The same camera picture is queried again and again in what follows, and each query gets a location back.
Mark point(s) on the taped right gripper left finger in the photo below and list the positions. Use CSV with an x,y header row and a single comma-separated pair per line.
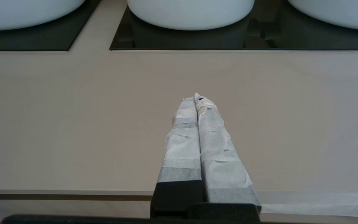
x,y
182,149

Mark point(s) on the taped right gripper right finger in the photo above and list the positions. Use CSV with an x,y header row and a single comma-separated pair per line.
x,y
219,155

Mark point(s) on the white pot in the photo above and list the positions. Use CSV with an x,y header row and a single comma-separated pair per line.
x,y
340,12
26,12
191,14

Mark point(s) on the black glass cooktop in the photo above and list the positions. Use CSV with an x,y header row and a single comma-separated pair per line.
x,y
197,39
42,39

